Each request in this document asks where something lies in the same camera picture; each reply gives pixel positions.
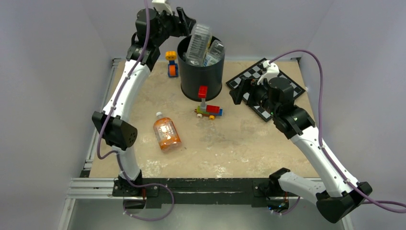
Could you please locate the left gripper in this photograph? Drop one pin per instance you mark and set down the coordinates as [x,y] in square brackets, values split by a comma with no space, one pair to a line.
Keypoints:
[183,24]

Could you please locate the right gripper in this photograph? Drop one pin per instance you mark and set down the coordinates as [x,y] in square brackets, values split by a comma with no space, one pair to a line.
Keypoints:
[237,93]

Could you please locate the small bottle with green label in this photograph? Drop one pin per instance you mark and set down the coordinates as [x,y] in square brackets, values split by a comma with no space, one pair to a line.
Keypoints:
[215,53]

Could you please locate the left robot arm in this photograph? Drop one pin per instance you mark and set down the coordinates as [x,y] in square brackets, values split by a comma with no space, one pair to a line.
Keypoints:
[125,124]

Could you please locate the aluminium frame rail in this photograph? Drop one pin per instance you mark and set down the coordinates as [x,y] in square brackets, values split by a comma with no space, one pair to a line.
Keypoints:
[90,199]

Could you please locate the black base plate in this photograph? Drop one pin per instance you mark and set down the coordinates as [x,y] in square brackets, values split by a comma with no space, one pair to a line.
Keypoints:
[256,192]

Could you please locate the orange juice bottle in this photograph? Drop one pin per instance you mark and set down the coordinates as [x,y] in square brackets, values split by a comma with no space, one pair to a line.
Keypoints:
[166,134]

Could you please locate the large clear plastic bottle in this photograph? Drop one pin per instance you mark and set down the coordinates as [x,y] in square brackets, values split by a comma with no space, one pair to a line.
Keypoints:
[198,45]

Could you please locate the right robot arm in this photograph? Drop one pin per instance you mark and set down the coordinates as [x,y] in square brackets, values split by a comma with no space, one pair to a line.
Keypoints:
[339,192]

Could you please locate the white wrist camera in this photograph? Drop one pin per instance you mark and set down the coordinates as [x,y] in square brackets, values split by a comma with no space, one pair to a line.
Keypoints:
[271,71]
[162,6]

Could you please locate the black round bin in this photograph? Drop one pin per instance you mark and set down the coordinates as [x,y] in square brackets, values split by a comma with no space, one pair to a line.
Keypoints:
[192,77]

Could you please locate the toy block car with red top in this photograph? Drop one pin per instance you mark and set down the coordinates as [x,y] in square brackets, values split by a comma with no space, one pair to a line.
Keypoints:
[204,109]

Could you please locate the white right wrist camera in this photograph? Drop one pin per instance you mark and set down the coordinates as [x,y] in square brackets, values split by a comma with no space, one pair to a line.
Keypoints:
[271,71]

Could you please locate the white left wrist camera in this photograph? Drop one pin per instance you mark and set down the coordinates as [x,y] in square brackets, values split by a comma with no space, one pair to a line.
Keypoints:
[162,6]

